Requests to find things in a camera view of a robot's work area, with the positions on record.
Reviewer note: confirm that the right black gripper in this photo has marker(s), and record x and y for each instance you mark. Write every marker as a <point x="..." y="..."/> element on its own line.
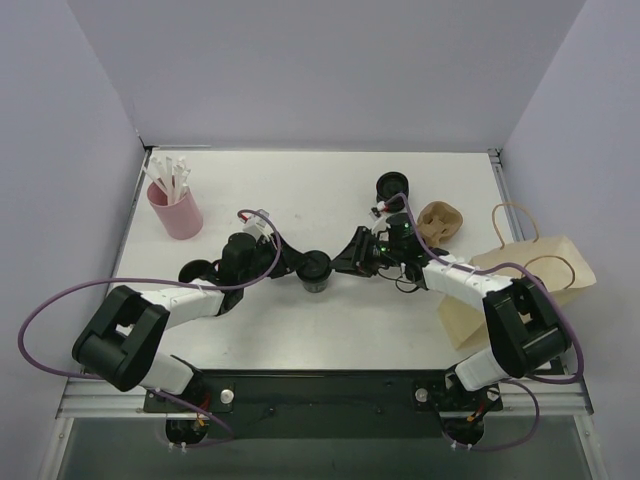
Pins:
<point x="361" y="251"/>

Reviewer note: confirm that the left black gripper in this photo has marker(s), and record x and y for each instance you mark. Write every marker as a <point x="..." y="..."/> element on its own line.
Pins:
<point x="275" y="255"/>

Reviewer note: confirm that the black coffee cup lid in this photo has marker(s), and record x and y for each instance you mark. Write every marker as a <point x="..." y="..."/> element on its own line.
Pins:
<point x="315" y="267"/>

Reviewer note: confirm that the grey paper coffee cup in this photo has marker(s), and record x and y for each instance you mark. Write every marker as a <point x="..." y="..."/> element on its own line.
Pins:
<point x="315" y="286"/>

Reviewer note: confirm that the stack of black lids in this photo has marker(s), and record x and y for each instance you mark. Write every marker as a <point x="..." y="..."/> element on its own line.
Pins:
<point x="391" y="183"/>

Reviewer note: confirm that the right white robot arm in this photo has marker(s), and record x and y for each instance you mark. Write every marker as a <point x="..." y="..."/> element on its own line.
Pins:
<point x="524" y="328"/>

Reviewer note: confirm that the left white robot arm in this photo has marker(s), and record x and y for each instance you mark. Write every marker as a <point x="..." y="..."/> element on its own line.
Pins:
<point x="121" y="341"/>

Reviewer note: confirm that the brown paper takeout bag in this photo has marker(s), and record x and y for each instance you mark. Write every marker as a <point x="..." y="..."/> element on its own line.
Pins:
<point x="554" y="260"/>

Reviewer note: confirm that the brown pulp cup carrier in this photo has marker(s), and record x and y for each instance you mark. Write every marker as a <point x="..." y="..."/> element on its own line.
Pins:
<point x="438" y="222"/>

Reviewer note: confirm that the pink straw holder cup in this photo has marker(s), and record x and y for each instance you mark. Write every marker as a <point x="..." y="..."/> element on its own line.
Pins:
<point x="181" y="220"/>

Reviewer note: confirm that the white wrapped straws bundle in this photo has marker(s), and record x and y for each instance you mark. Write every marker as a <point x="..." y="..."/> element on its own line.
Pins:
<point x="170" y="177"/>

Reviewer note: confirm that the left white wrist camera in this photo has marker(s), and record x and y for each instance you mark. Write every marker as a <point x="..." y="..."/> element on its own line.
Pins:
<point x="255" y="224"/>

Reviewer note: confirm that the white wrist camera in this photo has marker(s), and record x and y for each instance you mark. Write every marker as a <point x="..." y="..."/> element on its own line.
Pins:
<point x="255" y="224"/>
<point x="379" y="213"/>

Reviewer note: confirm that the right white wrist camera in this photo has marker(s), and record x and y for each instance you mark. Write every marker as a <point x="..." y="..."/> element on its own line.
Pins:
<point x="379" y="213"/>

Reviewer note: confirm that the black mounting base plate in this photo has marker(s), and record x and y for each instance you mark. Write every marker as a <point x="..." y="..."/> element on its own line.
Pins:
<point x="327" y="404"/>

